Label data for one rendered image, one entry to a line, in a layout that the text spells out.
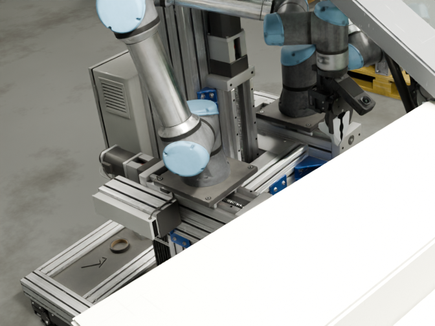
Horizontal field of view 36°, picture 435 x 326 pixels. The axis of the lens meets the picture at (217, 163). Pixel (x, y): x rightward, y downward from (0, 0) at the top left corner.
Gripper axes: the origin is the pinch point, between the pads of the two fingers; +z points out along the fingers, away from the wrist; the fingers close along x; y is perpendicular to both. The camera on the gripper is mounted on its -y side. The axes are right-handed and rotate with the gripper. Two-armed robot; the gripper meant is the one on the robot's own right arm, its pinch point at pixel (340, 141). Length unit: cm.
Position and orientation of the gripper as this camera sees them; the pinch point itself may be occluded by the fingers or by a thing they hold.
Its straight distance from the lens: 169.7
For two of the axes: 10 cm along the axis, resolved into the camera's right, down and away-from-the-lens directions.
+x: -7.5, 4.1, -5.2
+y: -6.5, -3.3, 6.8
